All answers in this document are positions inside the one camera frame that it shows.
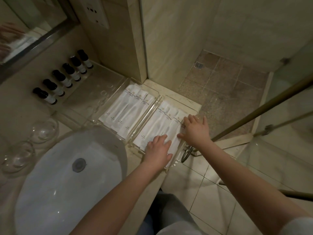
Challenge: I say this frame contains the person's left hand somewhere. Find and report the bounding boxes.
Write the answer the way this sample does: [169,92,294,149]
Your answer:
[143,134,173,173]

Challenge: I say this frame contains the person's right hand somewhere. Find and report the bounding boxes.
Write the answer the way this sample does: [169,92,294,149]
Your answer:
[177,115,211,148]

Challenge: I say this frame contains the white amenity sachet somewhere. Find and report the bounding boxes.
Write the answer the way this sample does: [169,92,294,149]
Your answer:
[171,110,189,137]
[164,134,184,169]

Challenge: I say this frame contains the person's left forearm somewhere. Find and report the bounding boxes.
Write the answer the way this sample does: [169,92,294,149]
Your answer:
[69,162,164,235]

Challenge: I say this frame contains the person's right forearm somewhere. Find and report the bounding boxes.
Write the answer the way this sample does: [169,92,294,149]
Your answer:
[193,139,313,227]

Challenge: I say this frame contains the person's blue jeans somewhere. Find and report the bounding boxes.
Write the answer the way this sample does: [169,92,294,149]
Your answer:
[141,190,199,235]

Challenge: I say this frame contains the row of white amenity packets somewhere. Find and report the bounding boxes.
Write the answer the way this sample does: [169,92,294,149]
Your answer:
[98,83,182,154]

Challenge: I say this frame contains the metal sink drain stopper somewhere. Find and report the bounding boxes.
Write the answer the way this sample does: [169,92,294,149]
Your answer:
[72,158,87,173]

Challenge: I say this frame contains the large clear acrylic tray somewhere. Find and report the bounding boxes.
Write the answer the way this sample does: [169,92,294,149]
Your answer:
[52,61,130,125]

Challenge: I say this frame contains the thin brass support rod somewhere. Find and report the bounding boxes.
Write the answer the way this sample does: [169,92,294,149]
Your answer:
[254,112,313,138]

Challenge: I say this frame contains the clear glass shower door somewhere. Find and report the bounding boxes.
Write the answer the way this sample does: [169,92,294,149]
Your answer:
[234,39,313,216]

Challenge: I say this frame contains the white oval sink basin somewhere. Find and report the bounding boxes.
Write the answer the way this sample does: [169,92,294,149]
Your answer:
[14,125,129,235]

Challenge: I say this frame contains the clear drinking glass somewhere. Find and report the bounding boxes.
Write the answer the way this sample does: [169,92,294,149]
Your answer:
[31,118,60,145]
[1,141,35,175]

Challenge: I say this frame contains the dark metal bar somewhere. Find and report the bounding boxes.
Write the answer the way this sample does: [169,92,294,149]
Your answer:
[278,189,313,202]

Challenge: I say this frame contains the row of dark toiletry bottles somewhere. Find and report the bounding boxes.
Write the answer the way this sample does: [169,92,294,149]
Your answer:
[32,49,94,105]

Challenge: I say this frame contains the metal ring under counter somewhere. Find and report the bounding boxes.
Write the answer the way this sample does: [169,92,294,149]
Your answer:
[181,144,195,163]

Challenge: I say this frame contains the long brass door handle bar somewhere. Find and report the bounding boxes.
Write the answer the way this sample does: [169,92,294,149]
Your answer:
[211,75,313,143]

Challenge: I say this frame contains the white wall socket plate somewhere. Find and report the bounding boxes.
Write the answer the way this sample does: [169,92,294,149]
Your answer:
[83,0,110,29]

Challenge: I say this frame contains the metal framed wall mirror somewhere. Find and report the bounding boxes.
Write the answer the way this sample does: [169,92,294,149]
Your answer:
[0,0,80,84]

